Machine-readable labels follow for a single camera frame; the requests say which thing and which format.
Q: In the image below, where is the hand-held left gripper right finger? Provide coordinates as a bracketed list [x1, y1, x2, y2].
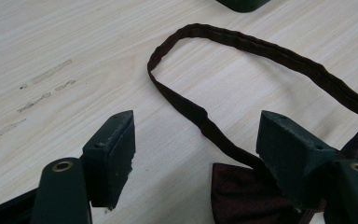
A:
[255, 110, 340, 210]

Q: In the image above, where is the black rack with wooden tray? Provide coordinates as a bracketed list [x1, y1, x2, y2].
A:
[215, 0, 271, 14]

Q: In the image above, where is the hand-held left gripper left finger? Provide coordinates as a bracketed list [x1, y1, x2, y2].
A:
[82, 110, 136, 210]

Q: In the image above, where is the dark maroon bow tie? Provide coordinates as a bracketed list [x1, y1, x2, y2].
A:
[146, 22, 358, 224]

